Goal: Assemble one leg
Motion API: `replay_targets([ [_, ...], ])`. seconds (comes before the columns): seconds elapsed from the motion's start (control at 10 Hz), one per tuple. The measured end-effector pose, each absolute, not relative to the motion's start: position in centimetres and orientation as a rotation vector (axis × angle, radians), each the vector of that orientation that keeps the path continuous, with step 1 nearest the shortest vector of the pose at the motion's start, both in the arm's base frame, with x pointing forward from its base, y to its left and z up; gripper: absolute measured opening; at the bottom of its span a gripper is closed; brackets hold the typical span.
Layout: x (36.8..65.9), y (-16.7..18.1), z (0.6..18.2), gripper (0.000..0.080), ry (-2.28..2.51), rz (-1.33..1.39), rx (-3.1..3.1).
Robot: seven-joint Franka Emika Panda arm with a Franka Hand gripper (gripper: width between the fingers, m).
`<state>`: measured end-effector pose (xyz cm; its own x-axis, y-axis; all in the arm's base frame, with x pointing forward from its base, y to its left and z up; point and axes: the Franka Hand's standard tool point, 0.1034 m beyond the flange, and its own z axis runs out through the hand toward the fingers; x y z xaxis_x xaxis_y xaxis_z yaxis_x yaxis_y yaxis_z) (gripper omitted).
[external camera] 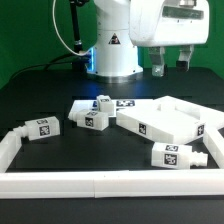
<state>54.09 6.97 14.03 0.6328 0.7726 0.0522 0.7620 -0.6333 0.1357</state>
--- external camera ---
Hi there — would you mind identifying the black camera pole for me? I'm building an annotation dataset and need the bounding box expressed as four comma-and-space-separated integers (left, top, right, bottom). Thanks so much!
69, 0, 89, 72

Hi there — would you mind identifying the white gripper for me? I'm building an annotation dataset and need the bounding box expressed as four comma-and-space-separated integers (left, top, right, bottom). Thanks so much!
129, 0, 209, 77

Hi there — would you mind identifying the white U-shaped fence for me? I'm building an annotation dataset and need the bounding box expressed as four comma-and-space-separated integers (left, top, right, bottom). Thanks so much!
0, 131, 224, 199

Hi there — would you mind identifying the white square tabletop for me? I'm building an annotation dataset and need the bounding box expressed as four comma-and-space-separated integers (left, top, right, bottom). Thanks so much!
116, 96, 224, 144

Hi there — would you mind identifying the white cable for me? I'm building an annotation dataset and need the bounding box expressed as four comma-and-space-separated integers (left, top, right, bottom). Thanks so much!
52, 0, 92, 58

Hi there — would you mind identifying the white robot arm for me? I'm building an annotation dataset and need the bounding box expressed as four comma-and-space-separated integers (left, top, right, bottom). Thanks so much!
87, 0, 210, 83

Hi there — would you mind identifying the white marker sheet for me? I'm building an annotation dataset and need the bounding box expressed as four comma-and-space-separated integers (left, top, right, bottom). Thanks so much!
68, 98, 153, 120

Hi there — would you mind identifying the black cable on table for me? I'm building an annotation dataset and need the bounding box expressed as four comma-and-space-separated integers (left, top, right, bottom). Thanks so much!
9, 53, 91, 81

